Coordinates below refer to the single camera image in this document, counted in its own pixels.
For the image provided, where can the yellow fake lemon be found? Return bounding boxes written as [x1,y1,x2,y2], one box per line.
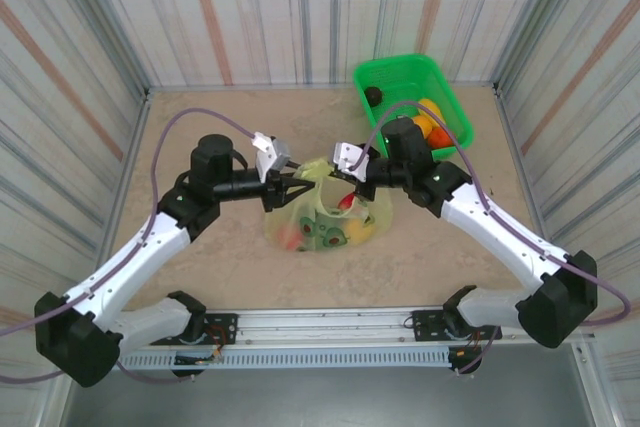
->
[347,220,376,244]

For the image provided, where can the pink-orange fake fruit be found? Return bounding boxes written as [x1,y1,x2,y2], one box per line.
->
[275,224,301,251]

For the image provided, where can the green plastic basket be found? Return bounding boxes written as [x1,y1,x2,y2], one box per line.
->
[352,53,475,158]

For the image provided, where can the long yellow fake fruit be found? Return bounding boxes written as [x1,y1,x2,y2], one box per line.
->
[417,97,447,124]

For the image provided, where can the red-orange fake tangerine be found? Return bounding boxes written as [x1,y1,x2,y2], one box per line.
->
[426,126,455,150]

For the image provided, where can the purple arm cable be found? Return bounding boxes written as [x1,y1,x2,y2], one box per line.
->
[352,100,631,376]
[0,107,259,384]

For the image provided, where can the white slotted cable duct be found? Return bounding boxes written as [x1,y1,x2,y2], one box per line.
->
[117,349,454,369]

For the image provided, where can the yellow avocado print plastic bag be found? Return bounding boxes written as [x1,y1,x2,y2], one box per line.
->
[263,158,396,253]

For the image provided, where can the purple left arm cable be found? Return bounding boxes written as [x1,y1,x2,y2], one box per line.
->
[0,107,259,384]

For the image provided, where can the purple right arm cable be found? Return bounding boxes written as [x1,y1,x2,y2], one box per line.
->
[352,100,631,376]

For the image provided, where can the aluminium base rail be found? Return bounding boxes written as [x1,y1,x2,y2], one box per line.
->
[149,304,590,348]

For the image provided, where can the orange-yellow fake fruit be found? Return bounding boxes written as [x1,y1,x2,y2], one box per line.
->
[411,115,435,139]

